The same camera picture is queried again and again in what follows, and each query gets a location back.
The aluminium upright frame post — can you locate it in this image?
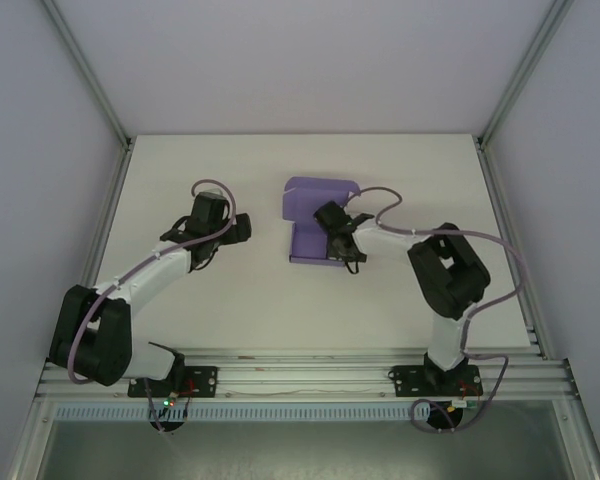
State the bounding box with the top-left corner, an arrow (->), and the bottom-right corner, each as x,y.
477,0 -> 576,146
42,0 -> 134,149

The purple corrugated paper box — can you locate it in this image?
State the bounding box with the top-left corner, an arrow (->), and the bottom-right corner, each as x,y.
281,175 -> 364,267

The long aluminium base rail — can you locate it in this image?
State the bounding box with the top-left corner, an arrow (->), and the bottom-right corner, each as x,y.
34,349 -> 579,401

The aluminium table side rail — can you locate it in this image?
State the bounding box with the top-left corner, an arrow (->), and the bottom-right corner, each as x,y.
82,137 -> 134,361
474,137 -> 551,361

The thin purple base cable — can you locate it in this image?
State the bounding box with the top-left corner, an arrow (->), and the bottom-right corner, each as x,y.
410,354 -> 512,435
140,382 -> 167,434

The grey metal sheet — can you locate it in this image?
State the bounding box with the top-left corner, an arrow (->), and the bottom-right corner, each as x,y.
39,419 -> 576,480

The white slotted cable duct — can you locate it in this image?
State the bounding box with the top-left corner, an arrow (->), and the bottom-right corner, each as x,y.
53,403 -> 481,422

